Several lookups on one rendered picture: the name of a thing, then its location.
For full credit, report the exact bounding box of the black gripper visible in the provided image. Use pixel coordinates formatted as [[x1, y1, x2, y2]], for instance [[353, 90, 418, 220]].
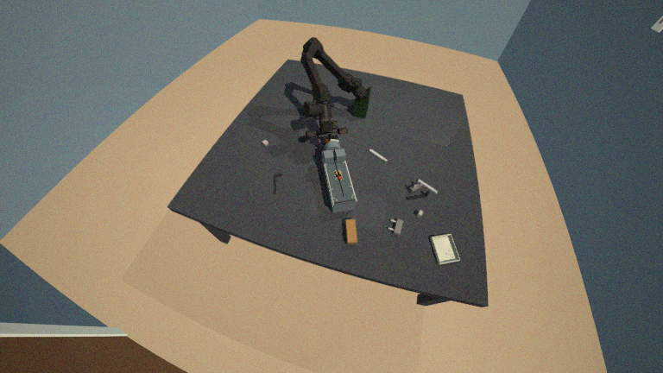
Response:
[[306, 117, 348, 146]]

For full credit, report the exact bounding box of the tan rectangular block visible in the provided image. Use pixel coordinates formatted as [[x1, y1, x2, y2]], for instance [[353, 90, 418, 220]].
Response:
[[345, 219, 357, 244]]

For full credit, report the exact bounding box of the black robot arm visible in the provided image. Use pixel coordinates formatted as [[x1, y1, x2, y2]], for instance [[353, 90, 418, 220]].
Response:
[[300, 37, 369, 132]]

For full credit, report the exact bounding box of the cream open tray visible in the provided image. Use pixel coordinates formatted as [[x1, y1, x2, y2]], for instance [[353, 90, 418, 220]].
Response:
[[430, 234, 460, 265]]

